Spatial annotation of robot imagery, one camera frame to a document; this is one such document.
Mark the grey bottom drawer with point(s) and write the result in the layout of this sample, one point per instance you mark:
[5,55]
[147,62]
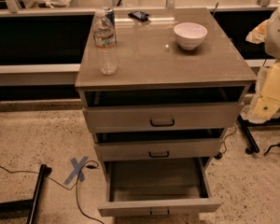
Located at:
[157,188]

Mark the grey drawer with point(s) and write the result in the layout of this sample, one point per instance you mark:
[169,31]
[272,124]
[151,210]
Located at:
[150,145]
[141,118]
[157,188]

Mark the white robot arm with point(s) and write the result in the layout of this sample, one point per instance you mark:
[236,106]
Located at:
[266,101]

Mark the grey top drawer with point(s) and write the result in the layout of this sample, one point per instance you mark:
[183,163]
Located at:
[141,118]

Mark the grey drawer cabinet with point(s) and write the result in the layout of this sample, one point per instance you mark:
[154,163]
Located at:
[155,70]

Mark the grey middle drawer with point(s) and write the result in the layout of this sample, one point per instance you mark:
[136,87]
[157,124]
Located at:
[150,145]

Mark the clear plastic water bottle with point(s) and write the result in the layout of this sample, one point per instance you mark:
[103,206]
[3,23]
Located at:
[104,37]

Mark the white ceramic bowl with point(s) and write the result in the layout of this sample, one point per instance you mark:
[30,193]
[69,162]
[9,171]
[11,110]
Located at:
[189,35]

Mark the blue tape cross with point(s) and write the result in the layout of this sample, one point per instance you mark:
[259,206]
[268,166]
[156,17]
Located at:
[77,165]

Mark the dark blue snack packet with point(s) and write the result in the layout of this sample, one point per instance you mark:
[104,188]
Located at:
[139,15]

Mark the soda can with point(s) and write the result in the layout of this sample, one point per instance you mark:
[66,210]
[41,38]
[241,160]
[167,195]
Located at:
[109,12]

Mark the black stand leg right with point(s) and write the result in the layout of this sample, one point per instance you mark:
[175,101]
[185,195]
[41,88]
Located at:
[251,146]

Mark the black stand leg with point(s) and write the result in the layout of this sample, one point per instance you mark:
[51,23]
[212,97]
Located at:
[251,146]
[27,208]

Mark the black stand leg left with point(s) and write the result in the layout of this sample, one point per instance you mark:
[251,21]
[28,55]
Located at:
[27,208]

